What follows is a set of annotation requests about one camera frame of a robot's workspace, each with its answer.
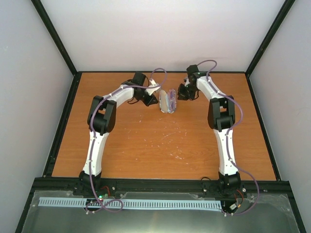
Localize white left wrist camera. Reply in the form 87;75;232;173
145;79;161;96

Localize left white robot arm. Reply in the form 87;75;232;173
79;72;161;196

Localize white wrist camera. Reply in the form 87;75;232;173
184;77;190;87
145;79;161;96

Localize light blue slotted cable duct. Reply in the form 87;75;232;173
38;197;222;211

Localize flag print glasses case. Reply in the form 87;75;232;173
159;89;177;114

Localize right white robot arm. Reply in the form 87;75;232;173
177;65;241;194

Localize pink transparent sunglasses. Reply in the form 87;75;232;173
169;89;176;111

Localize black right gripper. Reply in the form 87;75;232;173
177;83;198;100

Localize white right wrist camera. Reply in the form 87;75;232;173
184;77;190;87

